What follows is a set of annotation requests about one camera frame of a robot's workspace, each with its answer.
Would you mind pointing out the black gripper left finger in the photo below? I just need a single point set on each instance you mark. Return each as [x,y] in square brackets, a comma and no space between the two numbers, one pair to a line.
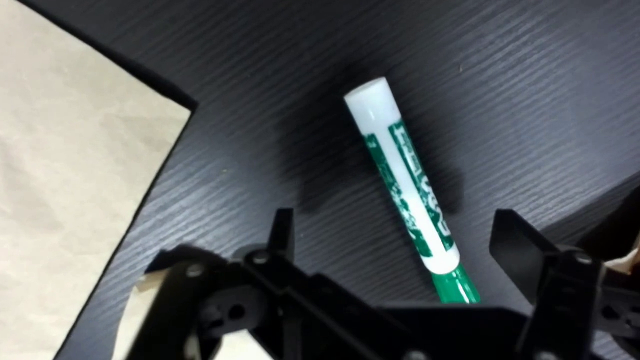
[280,293]

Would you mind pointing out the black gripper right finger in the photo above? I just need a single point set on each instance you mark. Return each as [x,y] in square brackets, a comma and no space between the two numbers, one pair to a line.
[552,280]

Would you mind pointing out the green and white marker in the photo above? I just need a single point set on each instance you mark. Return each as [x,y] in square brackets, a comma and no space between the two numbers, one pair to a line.
[410,192]

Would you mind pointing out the black table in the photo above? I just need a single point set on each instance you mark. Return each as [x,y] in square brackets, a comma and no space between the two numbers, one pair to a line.
[280,87]

